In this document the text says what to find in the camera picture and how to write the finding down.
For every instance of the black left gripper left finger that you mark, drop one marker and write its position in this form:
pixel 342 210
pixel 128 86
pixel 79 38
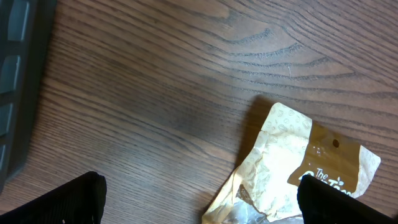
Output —
pixel 80 200

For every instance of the brown patterned snack bag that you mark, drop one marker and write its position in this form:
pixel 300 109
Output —
pixel 289 146

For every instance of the dark grey plastic basket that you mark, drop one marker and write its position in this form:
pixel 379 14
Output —
pixel 26 27

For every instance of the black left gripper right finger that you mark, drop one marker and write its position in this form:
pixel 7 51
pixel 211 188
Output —
pixel 323 204

